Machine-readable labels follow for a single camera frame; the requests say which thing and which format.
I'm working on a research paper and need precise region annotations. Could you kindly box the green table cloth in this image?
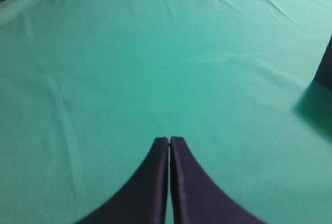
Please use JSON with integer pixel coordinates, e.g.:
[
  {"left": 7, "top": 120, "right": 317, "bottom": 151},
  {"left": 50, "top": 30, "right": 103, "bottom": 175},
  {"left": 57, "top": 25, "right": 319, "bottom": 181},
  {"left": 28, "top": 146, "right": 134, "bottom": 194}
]
[{"left": 1, "top": 0, "right": 331, "bottom": 223}]

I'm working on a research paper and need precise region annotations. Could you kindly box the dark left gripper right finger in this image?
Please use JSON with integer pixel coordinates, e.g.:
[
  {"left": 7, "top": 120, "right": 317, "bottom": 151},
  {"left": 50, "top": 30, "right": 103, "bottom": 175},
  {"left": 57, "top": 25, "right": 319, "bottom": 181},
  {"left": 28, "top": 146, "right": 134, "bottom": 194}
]
[{"left": 170, "top": 136, "right": 264, "bottom": 223}]

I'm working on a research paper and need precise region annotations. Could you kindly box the dark cube box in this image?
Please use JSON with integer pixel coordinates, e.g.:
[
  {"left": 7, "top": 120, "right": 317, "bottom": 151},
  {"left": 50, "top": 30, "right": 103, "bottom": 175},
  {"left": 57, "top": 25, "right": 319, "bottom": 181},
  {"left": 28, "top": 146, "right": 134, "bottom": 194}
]
[{"left": 314, "top": 38, "right": 332, "bottom": 91}]

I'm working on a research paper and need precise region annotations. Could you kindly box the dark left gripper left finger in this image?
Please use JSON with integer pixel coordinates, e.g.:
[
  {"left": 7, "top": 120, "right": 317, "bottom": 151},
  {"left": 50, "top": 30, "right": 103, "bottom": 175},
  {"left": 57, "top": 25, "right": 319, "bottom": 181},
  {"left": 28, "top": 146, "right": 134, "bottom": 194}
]
[{"left": 78, "top": 137, "right": 169, "bottom": 223}]

